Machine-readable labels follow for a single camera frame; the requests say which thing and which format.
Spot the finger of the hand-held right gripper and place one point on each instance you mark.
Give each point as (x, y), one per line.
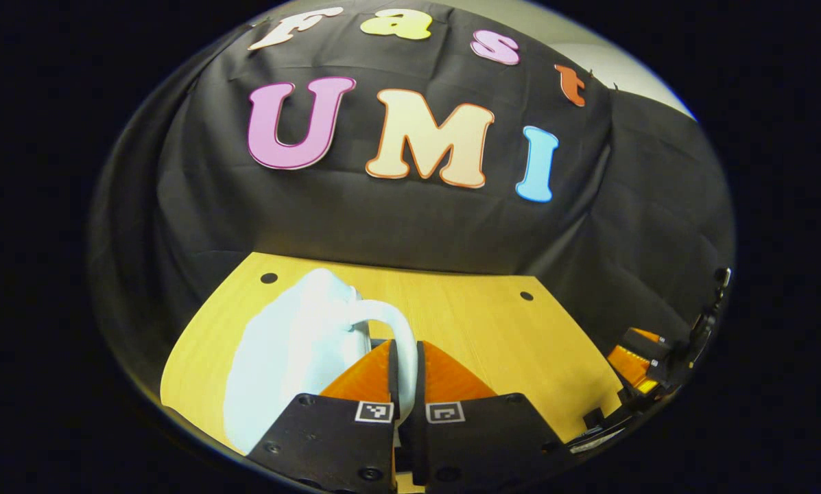
(647, 339)

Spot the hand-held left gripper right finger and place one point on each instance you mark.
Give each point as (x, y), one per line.
(485, 439)

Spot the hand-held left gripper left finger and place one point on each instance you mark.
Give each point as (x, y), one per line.
(328, 439)

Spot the black backdrop cloth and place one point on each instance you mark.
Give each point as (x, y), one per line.
(417, 226)

